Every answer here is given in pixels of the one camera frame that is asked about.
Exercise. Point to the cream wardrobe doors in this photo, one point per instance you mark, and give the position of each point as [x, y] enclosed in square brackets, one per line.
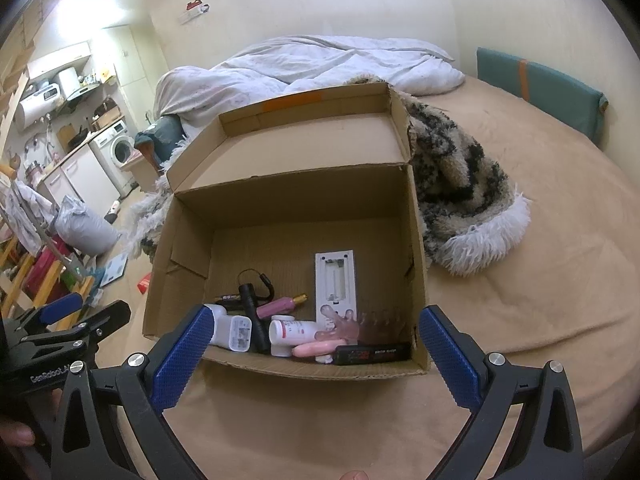
[132, 70]

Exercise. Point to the white bottle red print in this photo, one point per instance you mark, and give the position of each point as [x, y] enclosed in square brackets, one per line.
[295, 332]

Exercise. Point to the range hood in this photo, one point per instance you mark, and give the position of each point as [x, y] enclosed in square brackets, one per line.
[75, 85]

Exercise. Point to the person's right hand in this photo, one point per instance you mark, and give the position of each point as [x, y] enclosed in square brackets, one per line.
[356, 476]

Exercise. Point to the white kitchen base cabinets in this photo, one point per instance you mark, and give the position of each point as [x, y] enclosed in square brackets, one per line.
[80, 180]

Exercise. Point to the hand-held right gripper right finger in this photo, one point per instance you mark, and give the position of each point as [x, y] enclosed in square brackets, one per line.
[452, 360]

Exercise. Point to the white remote control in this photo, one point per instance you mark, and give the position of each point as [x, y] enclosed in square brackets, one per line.
[322, 285]

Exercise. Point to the bathroom scale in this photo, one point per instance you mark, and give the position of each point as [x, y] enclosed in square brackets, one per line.
[115, 270]

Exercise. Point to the white water heater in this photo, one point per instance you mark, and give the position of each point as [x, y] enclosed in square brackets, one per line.
[37, 107]

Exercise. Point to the clear spiky silicone brush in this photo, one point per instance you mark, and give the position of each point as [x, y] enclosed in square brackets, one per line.
[382, 327]

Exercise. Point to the pink tube gold cap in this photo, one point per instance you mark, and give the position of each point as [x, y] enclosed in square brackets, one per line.
[280, 306]

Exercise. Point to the red cloth bag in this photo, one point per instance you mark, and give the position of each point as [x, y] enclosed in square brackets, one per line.
[47, 275]

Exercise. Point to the white wall cabinet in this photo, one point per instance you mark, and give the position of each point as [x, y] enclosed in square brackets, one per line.
[60, 60]

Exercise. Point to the patterned fluffy blanket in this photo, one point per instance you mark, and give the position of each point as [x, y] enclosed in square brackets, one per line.
[460, 180]

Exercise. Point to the small white black slipper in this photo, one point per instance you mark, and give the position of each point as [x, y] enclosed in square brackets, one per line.
[112, 211]

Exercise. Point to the red gift box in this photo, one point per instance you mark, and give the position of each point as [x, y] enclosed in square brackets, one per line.
[145, 284]

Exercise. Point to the white power adapter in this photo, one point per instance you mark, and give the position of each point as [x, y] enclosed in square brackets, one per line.
[240, 335]

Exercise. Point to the cardboard box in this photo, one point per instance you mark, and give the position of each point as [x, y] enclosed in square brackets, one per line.
[300, 210]

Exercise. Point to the teal cushion orange stripe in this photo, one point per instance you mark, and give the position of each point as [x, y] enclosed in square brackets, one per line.
[540, 90]

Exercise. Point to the yellow wooden rack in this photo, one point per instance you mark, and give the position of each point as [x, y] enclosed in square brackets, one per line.
[20, 280]

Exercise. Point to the white washing machine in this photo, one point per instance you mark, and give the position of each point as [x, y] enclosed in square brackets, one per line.
[117, 155]

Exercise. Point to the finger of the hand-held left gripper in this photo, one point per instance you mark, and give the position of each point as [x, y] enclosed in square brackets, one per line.
[60, 309]
[102, 320]

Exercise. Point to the hanging white cloth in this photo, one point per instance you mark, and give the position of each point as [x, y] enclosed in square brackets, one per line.
[27, 215]

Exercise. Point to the person's left hand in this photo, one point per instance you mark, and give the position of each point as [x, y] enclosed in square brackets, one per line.
[17, 434]

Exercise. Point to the beige cabinet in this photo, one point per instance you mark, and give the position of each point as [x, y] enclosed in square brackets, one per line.
[142, 172]

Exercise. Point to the black stick device red print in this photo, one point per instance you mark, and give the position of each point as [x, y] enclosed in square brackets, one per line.
[370, 354]

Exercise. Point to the white duvet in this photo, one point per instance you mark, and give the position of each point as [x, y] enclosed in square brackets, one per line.
[310, 70]

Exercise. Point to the white earbud case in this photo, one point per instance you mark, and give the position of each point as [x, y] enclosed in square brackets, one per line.
[217, 322]

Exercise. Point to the teal padded bed end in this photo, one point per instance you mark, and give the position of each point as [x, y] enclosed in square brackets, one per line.
[160, 140]

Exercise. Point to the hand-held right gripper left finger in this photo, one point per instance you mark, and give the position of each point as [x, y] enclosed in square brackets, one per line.
[180, 357]

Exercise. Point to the grey plastic bag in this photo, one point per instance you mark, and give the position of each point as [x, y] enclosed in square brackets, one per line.
[85, 230]

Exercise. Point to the pink silicone hand massager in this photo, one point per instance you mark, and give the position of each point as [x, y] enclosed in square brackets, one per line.
[342, 325]

